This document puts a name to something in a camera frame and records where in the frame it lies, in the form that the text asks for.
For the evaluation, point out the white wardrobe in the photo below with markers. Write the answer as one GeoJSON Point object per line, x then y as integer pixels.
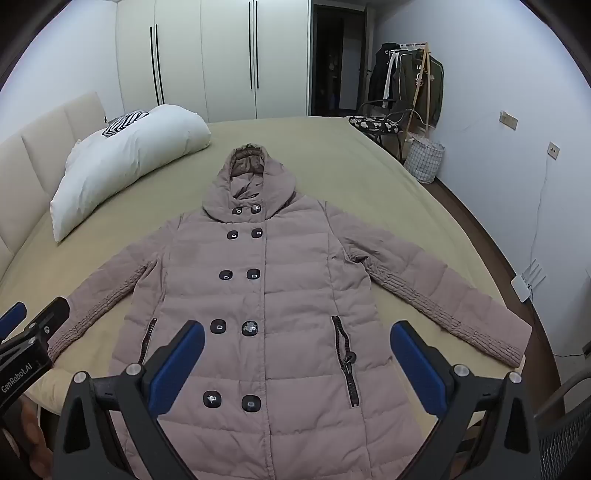
{"type": "Point", "coordinates": [207, 60]}

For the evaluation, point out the grey mesh chair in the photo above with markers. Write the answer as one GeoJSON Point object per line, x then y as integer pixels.
{"type": "Point", "coordinates": [565, 434]}

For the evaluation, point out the black and white striped pillow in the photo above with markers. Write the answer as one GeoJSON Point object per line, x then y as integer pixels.
{"type": "Point", "coordinates": [122, 123]}

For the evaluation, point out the white router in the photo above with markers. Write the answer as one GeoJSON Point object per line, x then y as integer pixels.
{"type": "Point", "coordinates": [521, 286]}

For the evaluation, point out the wooden clothes rack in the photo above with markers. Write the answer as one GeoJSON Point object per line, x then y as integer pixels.
{"type": "Point", "coordinates": [418, 92]}

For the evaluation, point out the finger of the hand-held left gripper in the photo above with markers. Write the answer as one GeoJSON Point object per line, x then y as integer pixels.
{"type": "Point", "coordinates": [48, 318]}
{"type": "Point", "coordinates": [13, 314]}

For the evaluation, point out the floral seat cushion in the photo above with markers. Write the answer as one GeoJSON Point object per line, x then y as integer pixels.
{"type": "Point", "coordinates": [374, 123]}

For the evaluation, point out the dark doorway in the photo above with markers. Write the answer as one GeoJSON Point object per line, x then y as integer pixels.
{"type": "Point", "coordinates": [337, 60]}

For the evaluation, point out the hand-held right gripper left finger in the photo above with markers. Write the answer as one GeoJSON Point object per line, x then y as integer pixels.
{"type": "Point", "coordinates": [178, 364]}

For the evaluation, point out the bed with olive sheet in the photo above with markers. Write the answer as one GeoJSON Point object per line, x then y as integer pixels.
{"type": "Point", "coordinates": [346, 152]}

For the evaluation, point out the wall switch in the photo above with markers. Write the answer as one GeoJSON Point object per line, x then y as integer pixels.
{"type": "Point", "coordinates": [508, 120]}

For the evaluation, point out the wall socket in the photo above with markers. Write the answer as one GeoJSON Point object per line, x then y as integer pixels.
{"type": "Point", "coordinates": [553, 150]}

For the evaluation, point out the black hanging garment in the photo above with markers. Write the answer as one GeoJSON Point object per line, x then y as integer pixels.
{"type": "Point", "coordinates": [378, 74]}

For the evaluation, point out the white hanging garment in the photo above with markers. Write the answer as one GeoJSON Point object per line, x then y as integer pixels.
{"type": "Point", "coordinates": [394, 69]}

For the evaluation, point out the pink hooded down coat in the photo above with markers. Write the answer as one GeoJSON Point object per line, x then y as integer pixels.
{"type": "Point", "coordinates": [286, 277]}

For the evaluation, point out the black metal chair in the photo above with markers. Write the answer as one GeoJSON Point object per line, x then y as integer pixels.
{"type": "Point", "coordinates": [388, 108]}

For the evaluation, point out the checked laundry basket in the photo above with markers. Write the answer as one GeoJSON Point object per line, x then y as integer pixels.
{"type": "Point", "coordinates": [425, 161]}

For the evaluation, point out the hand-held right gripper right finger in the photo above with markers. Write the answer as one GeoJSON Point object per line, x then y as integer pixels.
{"type": "Point", "coordinates": [418, 364]}

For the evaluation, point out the beige padded headboard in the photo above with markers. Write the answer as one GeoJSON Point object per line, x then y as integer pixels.
{"type": "Point", "coordinates": [37, 138]}

